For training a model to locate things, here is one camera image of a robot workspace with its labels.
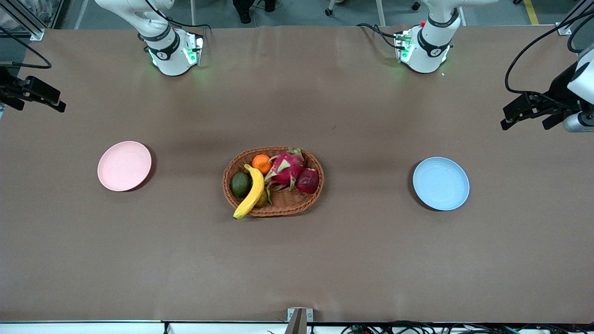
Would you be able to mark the metal frame bracket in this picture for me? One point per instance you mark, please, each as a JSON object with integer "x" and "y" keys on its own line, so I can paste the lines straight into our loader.
{"x": 299, "y": 322}

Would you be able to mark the orange mandarin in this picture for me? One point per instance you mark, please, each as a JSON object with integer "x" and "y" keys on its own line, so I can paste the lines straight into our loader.
{"x": 261, "y": 163}

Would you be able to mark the white table edge rail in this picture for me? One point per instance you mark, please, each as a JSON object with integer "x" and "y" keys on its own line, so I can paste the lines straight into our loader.
{"x": 93, "y": 328}

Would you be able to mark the dark red apple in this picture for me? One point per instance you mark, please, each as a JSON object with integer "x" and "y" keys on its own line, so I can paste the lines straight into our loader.
{"x": 307, "y": 181}

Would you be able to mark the brown woven wicker basket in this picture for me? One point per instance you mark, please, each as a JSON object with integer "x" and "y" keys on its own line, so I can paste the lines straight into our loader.
{"x": 287, "y": 204}

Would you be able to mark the white chair base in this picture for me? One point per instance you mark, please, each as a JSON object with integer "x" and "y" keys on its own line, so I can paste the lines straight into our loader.
{"x": 379, "y": 14}

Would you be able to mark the dark green avocado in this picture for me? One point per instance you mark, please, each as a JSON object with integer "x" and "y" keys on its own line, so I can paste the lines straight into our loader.
{"x": 240, "y": 184}

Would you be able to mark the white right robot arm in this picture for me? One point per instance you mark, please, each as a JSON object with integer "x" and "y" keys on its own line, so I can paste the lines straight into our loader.
{"x": 169, "y": 51}

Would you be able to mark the black shoe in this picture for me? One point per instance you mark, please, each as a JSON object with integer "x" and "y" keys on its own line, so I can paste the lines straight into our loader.
{"x": 270, "y": 5}
{"x": 243, "y": 14}

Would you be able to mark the light blue plate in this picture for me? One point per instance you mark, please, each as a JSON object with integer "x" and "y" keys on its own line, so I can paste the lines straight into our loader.
{"x": 441, "y": 185}

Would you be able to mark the pink dragon fruit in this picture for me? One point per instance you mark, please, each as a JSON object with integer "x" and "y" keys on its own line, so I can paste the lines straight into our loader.
{"x": 287, "y": 169}

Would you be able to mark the brown table cover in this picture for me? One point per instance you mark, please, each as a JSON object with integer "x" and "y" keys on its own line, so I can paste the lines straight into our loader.
{"x": 297, "y": 269}

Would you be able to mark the yellow banana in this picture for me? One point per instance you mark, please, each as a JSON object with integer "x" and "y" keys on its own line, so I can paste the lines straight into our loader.
{"x": 254, "y": 192}

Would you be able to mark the aluminium frame post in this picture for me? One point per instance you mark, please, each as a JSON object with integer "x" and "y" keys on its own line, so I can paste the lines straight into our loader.
{"x": 564, "y": 28}
{"x": 32, "y": 31}

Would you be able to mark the brown-green kiwi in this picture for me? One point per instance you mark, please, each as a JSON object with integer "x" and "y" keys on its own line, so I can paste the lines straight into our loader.
{"x": 263, "y": 200}

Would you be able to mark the pink plate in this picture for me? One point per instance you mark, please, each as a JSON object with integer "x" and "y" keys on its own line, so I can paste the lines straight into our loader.
{"x": 124, "y": 166}

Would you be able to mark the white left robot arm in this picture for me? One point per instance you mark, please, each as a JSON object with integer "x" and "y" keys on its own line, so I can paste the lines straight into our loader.
{"x": 429, "y": 46}

